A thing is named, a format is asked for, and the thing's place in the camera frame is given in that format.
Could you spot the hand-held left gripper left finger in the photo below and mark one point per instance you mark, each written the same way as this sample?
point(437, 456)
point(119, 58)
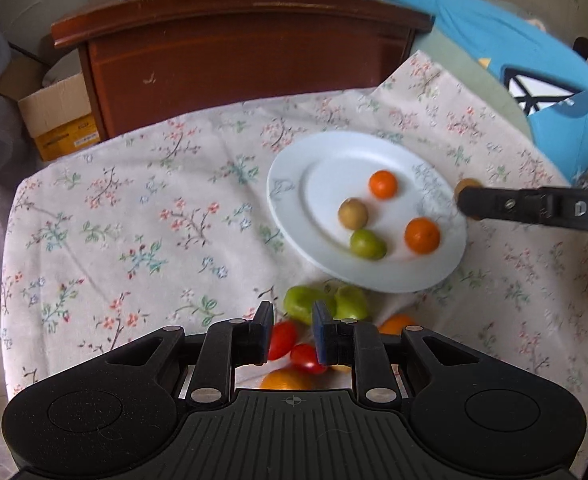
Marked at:
point(266, 340)

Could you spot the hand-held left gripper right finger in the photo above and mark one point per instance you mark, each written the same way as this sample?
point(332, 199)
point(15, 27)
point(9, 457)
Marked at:
point(321, 335)

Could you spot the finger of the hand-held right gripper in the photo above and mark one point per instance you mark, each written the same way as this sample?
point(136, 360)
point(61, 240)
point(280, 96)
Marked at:
point(493, 204)

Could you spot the red cherry tomato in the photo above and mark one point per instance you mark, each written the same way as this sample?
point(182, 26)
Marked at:
point(306, 357)
point(283, 340)

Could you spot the brown longan fruit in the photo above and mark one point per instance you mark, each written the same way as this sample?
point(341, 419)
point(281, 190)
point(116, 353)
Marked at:
point(466, 185)
point(352, 212)

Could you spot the small mandarin orange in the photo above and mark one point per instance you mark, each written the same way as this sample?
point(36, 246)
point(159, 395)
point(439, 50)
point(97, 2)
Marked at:
point(383, 184)

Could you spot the white plate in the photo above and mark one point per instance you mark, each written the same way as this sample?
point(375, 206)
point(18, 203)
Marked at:
point(324, 170)

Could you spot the pale green bedsheet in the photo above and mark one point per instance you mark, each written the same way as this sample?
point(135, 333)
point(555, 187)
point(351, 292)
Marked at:
point(453, 60)

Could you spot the blue printed cloth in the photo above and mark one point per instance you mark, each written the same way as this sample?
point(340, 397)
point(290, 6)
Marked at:
point(473, 25)

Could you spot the floral tablecloth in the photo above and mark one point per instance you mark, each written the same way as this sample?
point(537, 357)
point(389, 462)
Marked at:
point(124, 200)

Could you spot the wooden headboard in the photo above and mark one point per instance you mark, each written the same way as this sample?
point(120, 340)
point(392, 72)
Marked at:
point(224, 60)

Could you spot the open cardboard box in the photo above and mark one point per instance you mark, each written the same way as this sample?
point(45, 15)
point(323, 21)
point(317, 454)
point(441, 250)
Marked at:
point(49, 110)

